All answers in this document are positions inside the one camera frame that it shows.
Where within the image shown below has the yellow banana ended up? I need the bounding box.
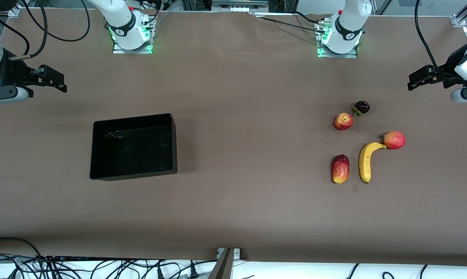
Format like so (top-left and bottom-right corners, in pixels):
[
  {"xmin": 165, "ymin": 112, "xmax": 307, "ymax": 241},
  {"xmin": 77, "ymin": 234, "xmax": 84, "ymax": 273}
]
[{"xmin": 358, "ymin": 142, "xmax": 387, "ymax": 184}]

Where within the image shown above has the dark purple mangosteen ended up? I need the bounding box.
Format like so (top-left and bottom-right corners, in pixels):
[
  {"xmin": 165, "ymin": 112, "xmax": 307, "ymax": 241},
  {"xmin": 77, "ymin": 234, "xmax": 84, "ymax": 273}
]
[{"xmin": 352, "ymin": 100, "xmax": 371, "ymax": 117}]

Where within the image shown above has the thin black cable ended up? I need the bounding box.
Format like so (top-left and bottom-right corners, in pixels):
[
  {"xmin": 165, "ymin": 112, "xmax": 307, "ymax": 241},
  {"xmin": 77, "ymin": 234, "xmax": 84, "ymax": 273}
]
[{"xmin": 0, "ymin": 10, "xmax": 31, "ymax": 55}]

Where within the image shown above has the black cable with metal plug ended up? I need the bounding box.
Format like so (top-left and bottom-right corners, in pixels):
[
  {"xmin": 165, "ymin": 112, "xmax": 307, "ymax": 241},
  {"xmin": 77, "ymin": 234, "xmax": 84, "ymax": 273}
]
[{"xmin": 9, "ymin": 0, "xmax": 48, "ymax": 61}]

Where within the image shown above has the red yellow mango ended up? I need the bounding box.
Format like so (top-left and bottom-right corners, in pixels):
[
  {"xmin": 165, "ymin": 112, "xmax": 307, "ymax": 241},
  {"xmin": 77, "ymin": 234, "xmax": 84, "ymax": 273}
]
[{"xmin": 332, "ymin": 154, "xmax": 350, "ymax": 184}]

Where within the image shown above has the red apple with stem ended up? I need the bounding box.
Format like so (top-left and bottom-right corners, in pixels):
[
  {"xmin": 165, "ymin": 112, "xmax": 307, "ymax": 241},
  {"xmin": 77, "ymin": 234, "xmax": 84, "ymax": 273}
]
[{"xmin": 383, "ymin": 131, "xmax": 406, "ymax": 150}]

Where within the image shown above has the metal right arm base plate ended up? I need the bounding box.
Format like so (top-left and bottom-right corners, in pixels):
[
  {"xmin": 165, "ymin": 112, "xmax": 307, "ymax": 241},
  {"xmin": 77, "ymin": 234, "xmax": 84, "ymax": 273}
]
[{"xmin": 112, "ymin": 38, "xmax": 153, "ymax": 55}]

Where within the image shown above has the black plastic box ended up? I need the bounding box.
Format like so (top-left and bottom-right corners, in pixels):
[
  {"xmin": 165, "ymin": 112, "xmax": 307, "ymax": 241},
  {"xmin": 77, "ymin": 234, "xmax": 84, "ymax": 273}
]
[{"xmin": 89, "ymin": 113, "xmax": 178, "ymax": 181}]

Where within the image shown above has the aluminium frame corner profile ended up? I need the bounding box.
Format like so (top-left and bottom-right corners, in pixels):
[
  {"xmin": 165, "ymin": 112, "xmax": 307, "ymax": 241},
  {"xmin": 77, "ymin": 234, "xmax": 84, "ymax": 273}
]
[
  {"xmin": 0, "ymin": 4, "xmax": 23, "ymax": 18},
  {"xmin": 451, "ymin": 0, "xmax": 467, "ymax": 43}
]

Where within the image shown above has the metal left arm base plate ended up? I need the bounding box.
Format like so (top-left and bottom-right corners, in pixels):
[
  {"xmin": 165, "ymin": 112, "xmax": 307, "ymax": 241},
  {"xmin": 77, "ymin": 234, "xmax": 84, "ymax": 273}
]
[{"xmin": 317, "ymin": 21, "xmax": 358, "ymax": 59}]

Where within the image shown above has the white power strip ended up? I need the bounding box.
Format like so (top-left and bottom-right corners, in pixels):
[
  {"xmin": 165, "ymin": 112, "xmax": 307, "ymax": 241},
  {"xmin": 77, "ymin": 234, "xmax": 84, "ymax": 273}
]
[{"xmin": 212, "ymin": 0, "xmax": 269, "ymax": 13}]

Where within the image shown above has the metal bracket with post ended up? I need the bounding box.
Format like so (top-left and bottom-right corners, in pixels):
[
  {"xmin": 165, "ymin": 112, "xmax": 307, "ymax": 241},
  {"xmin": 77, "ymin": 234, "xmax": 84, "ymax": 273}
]
[{"xmin": 208, "ymin": 248, "xmax": 241, "ymax": 279}]

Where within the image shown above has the black cable tangle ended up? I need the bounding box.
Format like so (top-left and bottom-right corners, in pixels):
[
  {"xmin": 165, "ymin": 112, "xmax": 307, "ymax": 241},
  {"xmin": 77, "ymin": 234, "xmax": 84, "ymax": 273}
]
[{"xmin": 0, "ymin": 253, "xmax": 218, "ymax": 279}]

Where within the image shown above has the black looping cable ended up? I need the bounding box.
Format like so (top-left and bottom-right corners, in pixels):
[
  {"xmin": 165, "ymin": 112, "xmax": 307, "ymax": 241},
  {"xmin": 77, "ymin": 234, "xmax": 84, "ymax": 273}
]
[{"xmin": 22, "ymin": 0, "xmax": 91, "ymax": 43}]

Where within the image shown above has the small red yellow apple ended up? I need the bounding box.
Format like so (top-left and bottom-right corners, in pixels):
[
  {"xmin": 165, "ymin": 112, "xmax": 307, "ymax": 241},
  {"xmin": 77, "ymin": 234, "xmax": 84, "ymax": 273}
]
[{"xmin": 333, "ymin": 112, "xmax": 354, "ymax": 131}]

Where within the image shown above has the black arched floor cable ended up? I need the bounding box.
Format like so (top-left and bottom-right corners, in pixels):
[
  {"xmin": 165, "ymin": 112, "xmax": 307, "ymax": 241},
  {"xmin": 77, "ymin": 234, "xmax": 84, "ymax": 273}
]
[{"xmin": 0, "ymin": 237, "xmax": 44, "ymax": 259}]

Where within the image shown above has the black base supply cable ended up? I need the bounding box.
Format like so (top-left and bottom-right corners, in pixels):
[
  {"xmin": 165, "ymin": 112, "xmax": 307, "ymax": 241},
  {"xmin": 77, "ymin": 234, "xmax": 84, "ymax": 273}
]
[{"xmin": 253, "ymin": 12, "xmax": 324, "ymax": 34}]

